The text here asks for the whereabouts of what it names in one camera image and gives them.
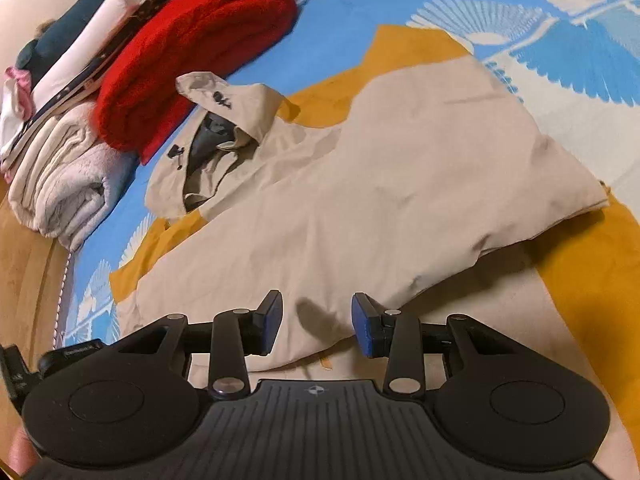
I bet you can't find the dark patterned folded cloth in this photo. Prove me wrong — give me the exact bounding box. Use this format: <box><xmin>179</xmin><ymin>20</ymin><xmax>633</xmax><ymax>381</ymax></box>
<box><xmin>0</xmin><ymin>0</ymin><xmax>180</xmax><ymax>161</ymax></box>

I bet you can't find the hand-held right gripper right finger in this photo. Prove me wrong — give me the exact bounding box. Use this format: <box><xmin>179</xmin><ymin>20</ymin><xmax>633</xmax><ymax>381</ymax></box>
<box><xmin>351</xmin><ymin>291</ymin><xmax>521</xmax><ymax>401</ymax></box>

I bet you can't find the pink cloth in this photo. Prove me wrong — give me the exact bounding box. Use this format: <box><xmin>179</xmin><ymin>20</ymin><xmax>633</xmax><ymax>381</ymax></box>
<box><xmin>0</xmin><ymin>66</ymin><xmax>36</xmax><ymax>122</ymax></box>

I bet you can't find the red folded blanket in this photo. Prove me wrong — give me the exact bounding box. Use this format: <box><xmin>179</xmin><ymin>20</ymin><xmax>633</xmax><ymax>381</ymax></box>
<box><xmin>94</xmin><ymin>0</ymin><xmax>299</xmax><ymax>166</ymax></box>

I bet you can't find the white crumpled cloth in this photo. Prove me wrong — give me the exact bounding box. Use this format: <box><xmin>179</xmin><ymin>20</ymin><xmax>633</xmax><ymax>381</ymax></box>
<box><xmin>0</xmin><ymin>84</ymin><xmax>37</xmax><ymax>171</ymax></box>

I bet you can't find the white folded cloth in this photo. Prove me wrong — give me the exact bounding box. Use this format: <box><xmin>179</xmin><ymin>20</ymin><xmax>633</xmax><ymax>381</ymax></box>
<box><xmin>30</xmin><ymin>0</ymin><xmax>187</xmax><ymax>107</ymax></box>

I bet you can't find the beige and yellow jacket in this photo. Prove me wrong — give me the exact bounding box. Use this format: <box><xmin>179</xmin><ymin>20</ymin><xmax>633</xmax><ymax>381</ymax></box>
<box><xmin>109</xmin><ymin>24</ymin><xmax>640</xmax><ymax>466</ymax></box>

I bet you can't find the white folded blanket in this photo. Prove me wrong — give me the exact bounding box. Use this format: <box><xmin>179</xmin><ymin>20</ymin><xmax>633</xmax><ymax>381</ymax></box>
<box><xmin>7</xmin><ymin>102</ymin><xmax>138</xmax><ymax>253</ymax></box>

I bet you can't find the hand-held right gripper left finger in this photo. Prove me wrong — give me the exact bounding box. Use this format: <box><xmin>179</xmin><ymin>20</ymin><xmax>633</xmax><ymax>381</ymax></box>
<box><xmin>117</xmin><ymin>290</ymin><xmax>284</xmax><ymax>401</ymax></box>

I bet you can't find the wooden bed frame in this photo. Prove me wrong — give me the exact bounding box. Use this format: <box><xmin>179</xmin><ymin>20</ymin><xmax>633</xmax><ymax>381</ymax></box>
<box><xmin>0</xmin><ymin>175</ymin><xmax>71</xmax><ymax>376</ymax></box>

